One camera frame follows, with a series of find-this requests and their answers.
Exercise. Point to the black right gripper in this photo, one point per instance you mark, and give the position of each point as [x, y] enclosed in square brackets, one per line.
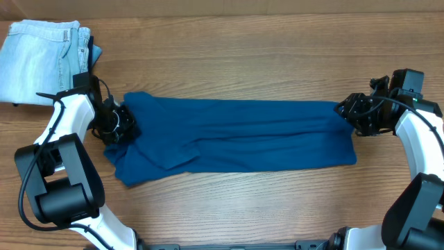
[354, 112]

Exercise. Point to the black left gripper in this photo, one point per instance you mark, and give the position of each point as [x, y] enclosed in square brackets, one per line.
[125, 121]

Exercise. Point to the dark blue polo shirt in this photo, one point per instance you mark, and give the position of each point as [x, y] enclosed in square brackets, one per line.
[208, 135]

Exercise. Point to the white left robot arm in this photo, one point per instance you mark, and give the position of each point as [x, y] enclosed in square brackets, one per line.
[61, 188]

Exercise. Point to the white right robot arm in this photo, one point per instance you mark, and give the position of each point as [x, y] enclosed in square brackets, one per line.
[409, 222]

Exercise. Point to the folded dark navy garment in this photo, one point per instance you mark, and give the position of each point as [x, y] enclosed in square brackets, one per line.
[93, 54]

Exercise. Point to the folded light blue jeans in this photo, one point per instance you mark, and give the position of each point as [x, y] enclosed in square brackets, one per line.
[39, 56]

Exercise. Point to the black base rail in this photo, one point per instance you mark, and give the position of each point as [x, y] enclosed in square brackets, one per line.
[298, 245]

